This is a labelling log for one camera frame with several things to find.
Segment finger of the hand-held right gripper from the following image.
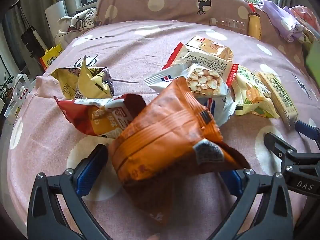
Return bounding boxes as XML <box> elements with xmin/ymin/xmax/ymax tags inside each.
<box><xmin>264</xmin><ymin>132</ymin><xmax>320</xmax><ymax>174</ymax></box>
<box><xmin>295</xmin><ymin>120</ymin><xmax>320</xmax><ymax>145</ymax></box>

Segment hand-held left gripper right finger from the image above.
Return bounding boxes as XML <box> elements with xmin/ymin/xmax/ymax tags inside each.
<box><xmin>207</xmin><ymin>169</ymin><xmax>294</xmax><ymax>240</ymax></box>

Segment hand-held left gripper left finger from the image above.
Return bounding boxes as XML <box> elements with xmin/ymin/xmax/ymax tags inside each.
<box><xmin>27</xmin><ymin>144</ymin><xmax>118</xmax><ymax>240</ymax></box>

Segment green cardboard box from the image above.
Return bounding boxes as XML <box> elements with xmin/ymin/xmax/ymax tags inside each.
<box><xmin>305</xmin><ymin>42</ymin><xmax>320</xmax><ymax>80</ymax></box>

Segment orange snack packet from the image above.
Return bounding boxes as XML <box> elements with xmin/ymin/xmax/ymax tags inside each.
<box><xmin>108</xmin><ymin>76</ymin><xmax>252</xmax><ymax>228</ymax></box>

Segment yellow rice cracker packet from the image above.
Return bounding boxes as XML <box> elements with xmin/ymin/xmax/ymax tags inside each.
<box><xmin>186</xmin><ymin>35</ymin><xmax>234</xmax><ymax>63</ymax></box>

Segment clear biscuit packet green print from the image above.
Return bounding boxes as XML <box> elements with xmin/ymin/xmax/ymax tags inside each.
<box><xmin>255</xmin><ymin>71</ymin><xmax>299</xmax><ymax>130</ymax></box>

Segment red and yellow snack packet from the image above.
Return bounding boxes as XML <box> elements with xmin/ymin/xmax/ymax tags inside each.
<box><xmin>54</xmin><ymin>94</ymin><xmax>147</xmax><ymax>139</ymax></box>

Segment green and white corn packet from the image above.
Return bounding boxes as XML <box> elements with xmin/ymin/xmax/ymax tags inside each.
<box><xmin>231</xmin><ymin>65</ymin><xmax>280</xmax><ymax>119</ymax></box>

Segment white striped puffed grain packet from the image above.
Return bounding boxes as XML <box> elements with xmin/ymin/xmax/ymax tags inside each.
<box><xmin>144</xmin><ymin>64</ymin><xmax>237</xmax><ymax>127</ymax></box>

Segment white and red paper bag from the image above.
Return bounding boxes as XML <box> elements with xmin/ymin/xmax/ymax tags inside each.
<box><xmin>4</xmin><ymin>74</ymin><xmax>35</xmax><ymax>125</ymax></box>

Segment white packet with red edges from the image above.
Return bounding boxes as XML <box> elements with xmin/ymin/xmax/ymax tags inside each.
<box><xmin>161</xmin><ymin>42</ymin><xmax>239</xmax><ymax>85</ymax></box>

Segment orange patterned cloth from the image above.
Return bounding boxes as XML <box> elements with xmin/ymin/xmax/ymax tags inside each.
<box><xmin>290</xmin><ymin>6</ymin><xmax>320</xmax><ymax>45</ymax></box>

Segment purple polka dot cloth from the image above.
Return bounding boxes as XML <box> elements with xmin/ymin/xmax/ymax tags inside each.
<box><xmin>260</xmin><ymin>0</ymin><xmax>313</xmax><ymax>43</ymax></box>

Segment yellow drink bottle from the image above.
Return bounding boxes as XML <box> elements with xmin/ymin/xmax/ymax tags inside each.
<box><xmin>247</xmin><ymin>4</ymin><xmax>262</xmax><ymax>40</ymax></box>

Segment potted green plant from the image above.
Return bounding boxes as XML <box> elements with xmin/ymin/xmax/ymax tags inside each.
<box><xmin>0</xmin><ymin>75</ymin><xmax>14</xmax><ymax>100</ymax></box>

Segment yellow shopping bag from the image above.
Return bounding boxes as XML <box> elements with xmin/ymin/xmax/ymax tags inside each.
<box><xmin>40</xmin><ymin>44</ymin><xmax>63</xmax><ymax>70</ymax></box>

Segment clear plastic bottle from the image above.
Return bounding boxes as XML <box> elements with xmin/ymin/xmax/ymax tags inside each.
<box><xmin>209</xmin><ymin>17</ymin><xmax>247</xmax><ymax>34</ymax></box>

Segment pink polka dot bedsheet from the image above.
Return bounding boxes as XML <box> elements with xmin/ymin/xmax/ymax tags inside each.
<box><xmin>7</xmin><ymin>20</ymin><xmax>320</xmax><ymax>240</ymax></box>

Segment crumpled white printed clothes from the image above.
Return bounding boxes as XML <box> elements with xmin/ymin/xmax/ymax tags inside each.
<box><xmin>57</xmin><ymin>7</ymin><xmax>98</xmax><ymax>38</ymax></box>

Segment white paper roll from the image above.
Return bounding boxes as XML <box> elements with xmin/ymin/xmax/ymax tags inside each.
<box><xmin>45</xmin><ymin>1</ymin><xmax>67</xmax><ymax>32</ymax></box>

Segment brown polka dot pillow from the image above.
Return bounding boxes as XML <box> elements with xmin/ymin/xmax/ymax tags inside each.
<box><xmin>96</xmin><ymin>0</ymin><xmax>263</xmax><ymax>40</ymax></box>

